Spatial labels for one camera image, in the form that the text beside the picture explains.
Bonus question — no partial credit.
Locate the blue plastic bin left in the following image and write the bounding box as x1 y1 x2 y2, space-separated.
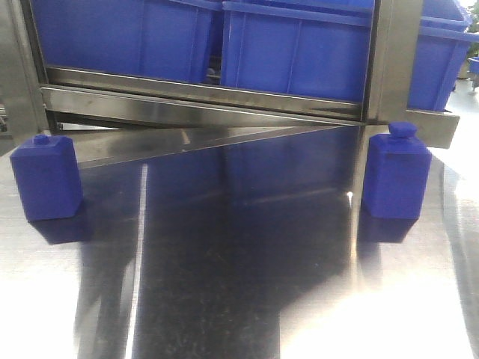
31 1 222 83

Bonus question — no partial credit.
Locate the stainless steel shelf rack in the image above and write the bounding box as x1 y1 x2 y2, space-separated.
1 1 460 148

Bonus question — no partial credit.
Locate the blue plastic bin middle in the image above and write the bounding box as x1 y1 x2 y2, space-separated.
220 1 372 102

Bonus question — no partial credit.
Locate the blue plastic bin right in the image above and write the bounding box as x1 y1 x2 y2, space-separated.
408 0 478 111

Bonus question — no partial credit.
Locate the blue bottle-shaped part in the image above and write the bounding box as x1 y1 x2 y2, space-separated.
362 122 432 220
10 134 83 222

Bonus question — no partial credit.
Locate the distant blue bin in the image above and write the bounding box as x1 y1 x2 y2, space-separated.
468 56 479 76

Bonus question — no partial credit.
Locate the blue plastic bin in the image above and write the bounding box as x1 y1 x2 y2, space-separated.
31 1 222 83
408 0 478 111
220 1 372 102

